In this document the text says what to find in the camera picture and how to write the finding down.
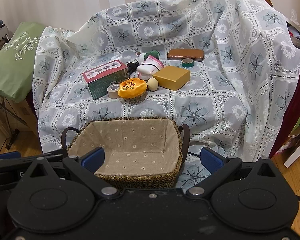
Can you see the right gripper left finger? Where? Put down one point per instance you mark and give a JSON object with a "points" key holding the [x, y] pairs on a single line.
{"points": [[83, 169]]}

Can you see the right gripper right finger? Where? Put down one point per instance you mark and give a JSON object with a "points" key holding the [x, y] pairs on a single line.
{"points": [[221, 169]]}

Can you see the beige tape roll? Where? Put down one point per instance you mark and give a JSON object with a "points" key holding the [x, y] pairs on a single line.
{"points": [[113, 91]]}

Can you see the green tape roll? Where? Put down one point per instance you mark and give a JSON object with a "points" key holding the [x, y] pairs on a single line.
{"points": [[187, 63]]}

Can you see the pink white cloth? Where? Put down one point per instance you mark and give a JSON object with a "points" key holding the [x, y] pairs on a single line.
{"points": [[148, 68]]}

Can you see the white green plush toy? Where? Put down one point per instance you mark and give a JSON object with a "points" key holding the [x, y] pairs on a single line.
{"points": [[143, 56]]}

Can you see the woven basket with liner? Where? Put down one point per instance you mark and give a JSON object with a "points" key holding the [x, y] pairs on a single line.
{"points": [[140, 153]]}

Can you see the red green tea box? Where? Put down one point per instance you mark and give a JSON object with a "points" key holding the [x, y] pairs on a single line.
{"points": [[100, 78]]}

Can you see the green embroidered pillow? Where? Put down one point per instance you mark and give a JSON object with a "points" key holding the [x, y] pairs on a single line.
{"points": [[17, 61]]}

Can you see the gold cardboard box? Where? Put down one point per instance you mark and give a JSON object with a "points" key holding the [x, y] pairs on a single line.
{"points": [[173, 78]]}

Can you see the floral lace sofa cover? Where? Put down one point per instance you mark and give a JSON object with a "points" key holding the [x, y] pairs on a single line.
{"points": [[234, 101]]}

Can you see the brown leather case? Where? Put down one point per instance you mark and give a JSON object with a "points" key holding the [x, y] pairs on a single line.
{"points": [[180, 54]]}

